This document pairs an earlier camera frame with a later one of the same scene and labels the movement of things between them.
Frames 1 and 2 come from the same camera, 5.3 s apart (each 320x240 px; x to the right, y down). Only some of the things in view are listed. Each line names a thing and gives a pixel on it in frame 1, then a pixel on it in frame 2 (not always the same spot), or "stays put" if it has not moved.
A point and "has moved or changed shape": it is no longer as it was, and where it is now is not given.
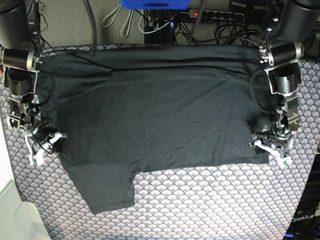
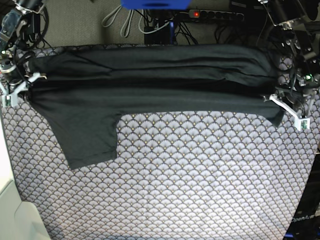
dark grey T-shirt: (118, 111) has moved or changed shape
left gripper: (279, 135) -> (296, 100)
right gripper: (38, 130) -> (9, 71)
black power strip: (217, 15) stays put
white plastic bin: (19, 220) stays put
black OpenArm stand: (305, 223) stays put
